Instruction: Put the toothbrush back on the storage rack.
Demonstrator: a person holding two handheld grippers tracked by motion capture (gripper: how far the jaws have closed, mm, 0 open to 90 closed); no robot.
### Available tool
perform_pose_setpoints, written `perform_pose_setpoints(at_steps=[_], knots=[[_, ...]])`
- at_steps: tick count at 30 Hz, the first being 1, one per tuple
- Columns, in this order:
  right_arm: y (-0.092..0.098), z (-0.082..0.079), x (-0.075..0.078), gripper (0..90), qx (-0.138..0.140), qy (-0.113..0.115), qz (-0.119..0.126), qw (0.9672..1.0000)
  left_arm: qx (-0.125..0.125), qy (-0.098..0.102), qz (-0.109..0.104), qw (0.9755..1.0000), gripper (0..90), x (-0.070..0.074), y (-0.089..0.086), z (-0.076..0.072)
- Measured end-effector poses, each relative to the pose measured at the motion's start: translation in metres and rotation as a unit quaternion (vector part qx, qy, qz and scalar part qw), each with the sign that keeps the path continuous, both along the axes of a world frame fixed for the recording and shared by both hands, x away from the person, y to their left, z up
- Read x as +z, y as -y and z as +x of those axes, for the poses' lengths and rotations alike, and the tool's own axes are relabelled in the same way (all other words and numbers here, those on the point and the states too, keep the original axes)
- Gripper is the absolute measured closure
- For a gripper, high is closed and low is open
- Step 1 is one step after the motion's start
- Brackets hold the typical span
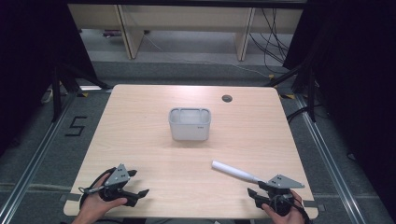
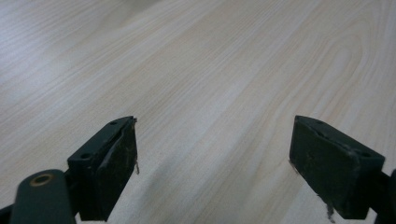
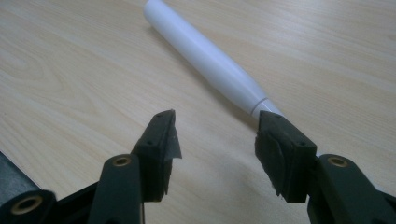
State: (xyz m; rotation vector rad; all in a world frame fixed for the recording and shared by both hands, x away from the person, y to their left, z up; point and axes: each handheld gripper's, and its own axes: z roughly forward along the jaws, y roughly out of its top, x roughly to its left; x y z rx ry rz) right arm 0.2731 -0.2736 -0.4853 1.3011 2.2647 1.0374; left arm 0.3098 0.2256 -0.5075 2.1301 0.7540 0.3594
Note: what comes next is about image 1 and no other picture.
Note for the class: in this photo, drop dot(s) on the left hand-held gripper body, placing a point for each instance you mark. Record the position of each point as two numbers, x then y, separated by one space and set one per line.
118 177

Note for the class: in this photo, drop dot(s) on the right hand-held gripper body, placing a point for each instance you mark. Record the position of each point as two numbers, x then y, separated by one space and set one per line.
281 183

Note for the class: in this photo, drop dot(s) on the white cylindrical tube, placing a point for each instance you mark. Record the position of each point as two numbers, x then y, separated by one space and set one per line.
232 171

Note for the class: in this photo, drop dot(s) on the gray plastic container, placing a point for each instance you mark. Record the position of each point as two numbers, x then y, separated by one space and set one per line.
190 129

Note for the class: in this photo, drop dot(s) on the person's right hand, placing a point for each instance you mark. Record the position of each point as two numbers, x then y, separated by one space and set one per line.
289 219

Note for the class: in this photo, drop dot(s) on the person's left hand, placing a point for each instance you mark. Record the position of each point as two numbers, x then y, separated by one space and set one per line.
93 208

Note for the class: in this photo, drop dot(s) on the gray tape strip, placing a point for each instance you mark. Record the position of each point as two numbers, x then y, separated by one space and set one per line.
71 197
315 206

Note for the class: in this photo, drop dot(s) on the yellow black floor tape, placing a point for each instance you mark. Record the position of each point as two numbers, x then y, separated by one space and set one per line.
287 96
82 94

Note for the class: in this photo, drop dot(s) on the black metal stand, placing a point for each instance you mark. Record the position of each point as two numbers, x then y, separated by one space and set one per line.
56 93
311 93

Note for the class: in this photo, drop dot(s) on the black curtain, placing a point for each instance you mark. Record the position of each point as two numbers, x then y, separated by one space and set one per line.
358 77
31 62

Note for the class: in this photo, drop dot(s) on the aluminium floor rail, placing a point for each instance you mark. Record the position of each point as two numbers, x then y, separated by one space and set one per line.
330 161
37 155

